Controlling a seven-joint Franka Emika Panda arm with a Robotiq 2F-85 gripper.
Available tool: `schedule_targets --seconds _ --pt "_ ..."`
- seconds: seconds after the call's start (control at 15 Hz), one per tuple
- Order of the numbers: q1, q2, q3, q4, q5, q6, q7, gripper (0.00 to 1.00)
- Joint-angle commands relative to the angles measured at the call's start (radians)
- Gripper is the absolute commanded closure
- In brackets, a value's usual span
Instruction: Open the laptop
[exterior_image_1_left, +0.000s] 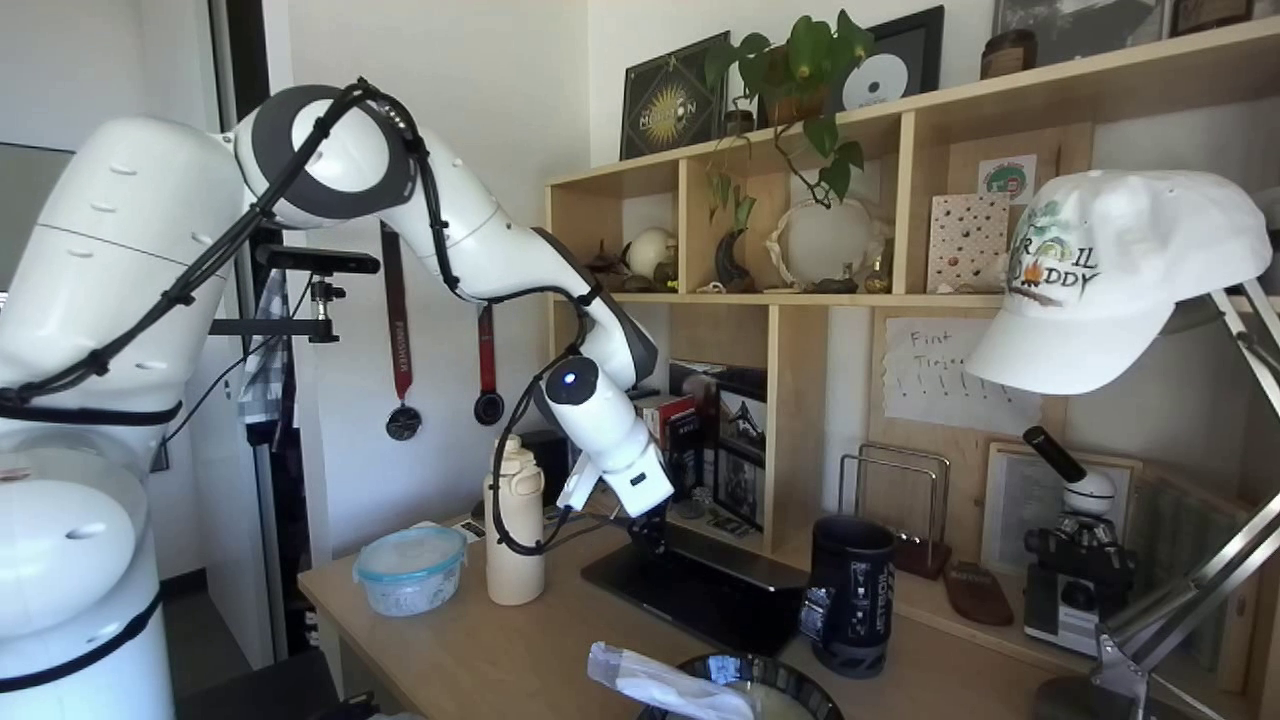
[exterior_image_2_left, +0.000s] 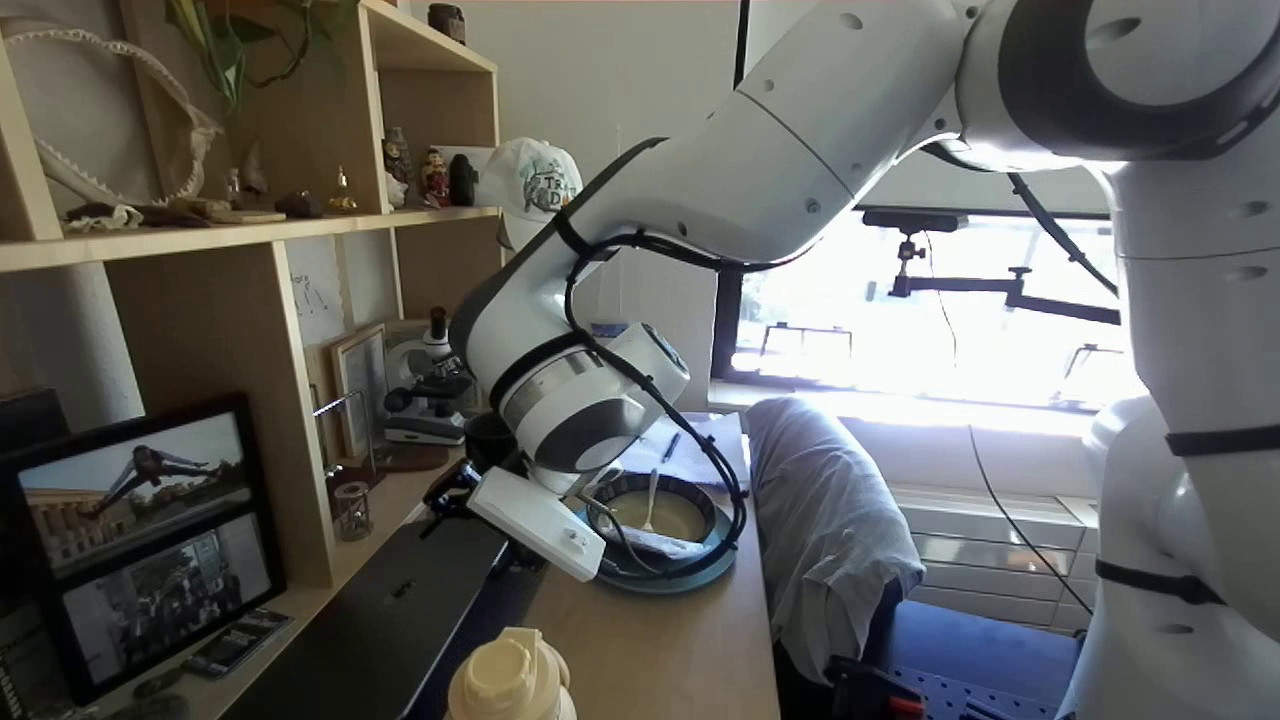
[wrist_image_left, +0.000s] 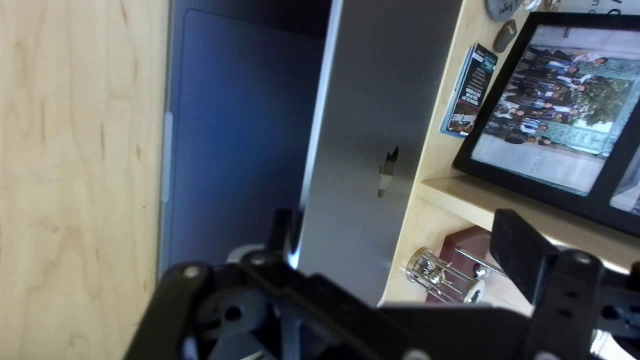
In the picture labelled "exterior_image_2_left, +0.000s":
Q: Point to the white plastic wrapper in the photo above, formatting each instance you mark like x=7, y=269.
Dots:
x=664, y=543

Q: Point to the green trailing plant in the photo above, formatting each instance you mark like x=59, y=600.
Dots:
x=225, y=54

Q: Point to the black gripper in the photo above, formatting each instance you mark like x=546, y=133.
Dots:
x=459, y=497

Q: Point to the light framed picture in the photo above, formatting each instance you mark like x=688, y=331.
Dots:
x=357, y=384

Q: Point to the black framed double photo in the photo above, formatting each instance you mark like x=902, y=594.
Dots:
x=145, y=546

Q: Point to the white plastic spoon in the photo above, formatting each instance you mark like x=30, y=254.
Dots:
x=659, y=480

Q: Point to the dark bowl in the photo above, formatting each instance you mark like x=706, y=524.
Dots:
x=683, y=504

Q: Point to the black white microscope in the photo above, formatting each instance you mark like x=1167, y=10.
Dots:
x=424, y=384

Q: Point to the cream plastic bottle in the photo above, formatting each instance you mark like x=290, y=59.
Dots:
x=508, y=683

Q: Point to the small glass jar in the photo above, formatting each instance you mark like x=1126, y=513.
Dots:
x=351, y=511

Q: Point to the dark twig pile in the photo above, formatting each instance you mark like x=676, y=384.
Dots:
x=175, y=211

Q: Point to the gray cloth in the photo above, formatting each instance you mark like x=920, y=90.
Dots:
x=824, y=523

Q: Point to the brown figurine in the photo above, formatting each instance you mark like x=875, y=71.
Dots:
x=429, y=177

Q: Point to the white printed baseball cap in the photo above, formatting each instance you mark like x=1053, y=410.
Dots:
x=543, y=172

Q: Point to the wooden shelf unit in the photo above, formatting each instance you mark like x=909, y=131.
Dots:
x=213, y=335

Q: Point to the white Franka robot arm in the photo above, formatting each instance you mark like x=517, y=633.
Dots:
x=802, y=144

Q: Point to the dark figurine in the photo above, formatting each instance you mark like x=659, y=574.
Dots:
x=460, y=183

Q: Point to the white papers and bag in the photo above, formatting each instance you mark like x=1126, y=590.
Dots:
x=706, y=444

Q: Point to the blue chair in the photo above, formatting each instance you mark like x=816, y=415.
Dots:
x=986, y=655

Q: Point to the small dark jar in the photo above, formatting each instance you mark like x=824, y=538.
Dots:
x=448, y=23

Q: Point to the gray laptop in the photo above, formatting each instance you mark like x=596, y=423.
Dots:
x=372, y=627

